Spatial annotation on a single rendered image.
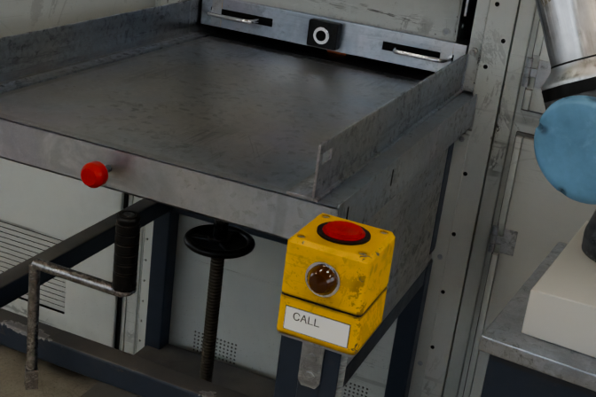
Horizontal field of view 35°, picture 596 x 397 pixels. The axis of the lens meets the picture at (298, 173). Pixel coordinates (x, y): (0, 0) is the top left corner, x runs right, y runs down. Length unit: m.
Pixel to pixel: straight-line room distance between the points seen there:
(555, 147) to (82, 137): 0.59
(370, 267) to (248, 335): 1.22
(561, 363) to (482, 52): 0.77
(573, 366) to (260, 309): 1.05
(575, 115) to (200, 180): 0.44
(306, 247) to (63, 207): 1.36
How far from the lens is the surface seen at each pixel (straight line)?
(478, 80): 1.71
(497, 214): 1.76
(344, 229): 0.87
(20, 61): 1.49
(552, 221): 1.73
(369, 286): 0.86
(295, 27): 1.84
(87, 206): 2.12
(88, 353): 1.38
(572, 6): 1.04
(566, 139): 1.02
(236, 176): 1.14
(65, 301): 2.25
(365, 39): 1.79
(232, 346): 2.07
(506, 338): 1.08
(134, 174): 1.20
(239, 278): 2.00
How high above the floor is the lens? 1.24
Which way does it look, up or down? 19 degrees down
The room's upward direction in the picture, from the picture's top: 7 degrees clockwise
